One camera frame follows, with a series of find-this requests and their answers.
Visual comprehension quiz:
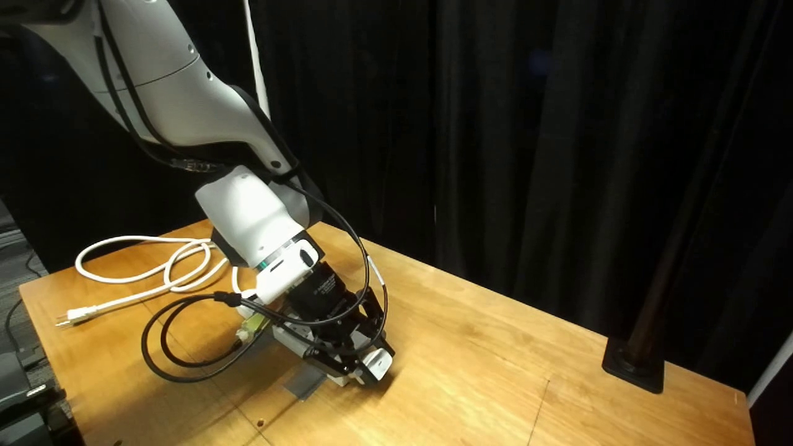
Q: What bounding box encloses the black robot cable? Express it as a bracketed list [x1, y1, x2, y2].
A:
[136, 183, 390, 386]

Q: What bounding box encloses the black loose cable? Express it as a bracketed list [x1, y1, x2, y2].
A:
[1, 293, 51, 377]

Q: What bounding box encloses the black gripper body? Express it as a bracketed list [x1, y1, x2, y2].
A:
[284, 265, 385, 366]

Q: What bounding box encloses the metal post with black base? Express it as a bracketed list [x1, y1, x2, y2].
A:
[600, 163, 703, 397]

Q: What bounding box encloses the white power cord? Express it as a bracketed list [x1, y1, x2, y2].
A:
[53, 233, 243, 330]

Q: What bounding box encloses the white slanted pole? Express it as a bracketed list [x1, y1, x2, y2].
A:
[239, 0, 276, 123]

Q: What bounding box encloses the white frame pole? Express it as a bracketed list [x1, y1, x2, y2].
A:
[744, 330, 793, 410]

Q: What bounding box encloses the black breadboard robot table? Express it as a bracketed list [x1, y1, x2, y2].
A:
[0, 221, 82, 446]

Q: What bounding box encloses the black curtain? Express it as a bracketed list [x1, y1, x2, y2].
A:
[245, 0, 793, 391]

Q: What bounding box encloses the white power strip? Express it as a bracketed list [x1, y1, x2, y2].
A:
[233, 311, 366, 389]

